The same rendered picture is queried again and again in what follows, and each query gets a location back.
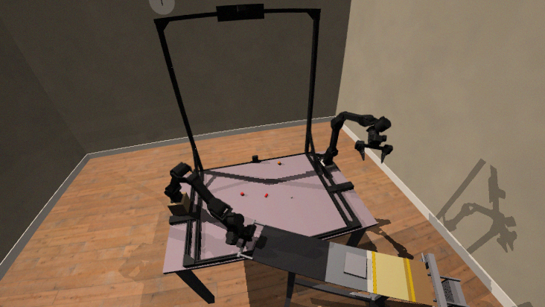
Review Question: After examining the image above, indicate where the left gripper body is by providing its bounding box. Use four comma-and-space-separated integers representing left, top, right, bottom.
354, 133, 393, 154

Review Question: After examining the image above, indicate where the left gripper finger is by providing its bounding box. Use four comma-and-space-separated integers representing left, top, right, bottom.
357, 145, 365, 161
381, 149, 390, 164

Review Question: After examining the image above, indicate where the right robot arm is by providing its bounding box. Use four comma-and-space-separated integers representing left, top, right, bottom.
164, 162, 244, 245

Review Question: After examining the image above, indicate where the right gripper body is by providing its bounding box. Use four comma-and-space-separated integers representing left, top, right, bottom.
227, 224, 257, 238

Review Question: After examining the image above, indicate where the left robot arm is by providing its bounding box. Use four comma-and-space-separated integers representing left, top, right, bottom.
322, 111, 391, 166

